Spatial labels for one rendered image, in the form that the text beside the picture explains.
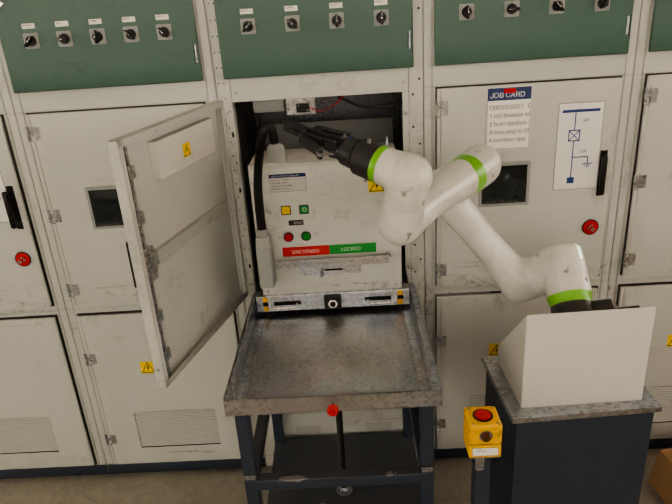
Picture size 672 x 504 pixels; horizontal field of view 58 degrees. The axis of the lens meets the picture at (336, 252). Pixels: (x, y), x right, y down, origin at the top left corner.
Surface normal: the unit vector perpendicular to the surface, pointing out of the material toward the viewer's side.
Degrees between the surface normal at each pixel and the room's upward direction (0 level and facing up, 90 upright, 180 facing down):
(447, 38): 90
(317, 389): 0
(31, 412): 90
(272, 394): 0
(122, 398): 90
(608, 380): 90
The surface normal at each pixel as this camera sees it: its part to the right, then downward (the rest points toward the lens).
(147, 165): 0.96, 0.04
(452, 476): -0.06, -0.92
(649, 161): 0.00, 0.39
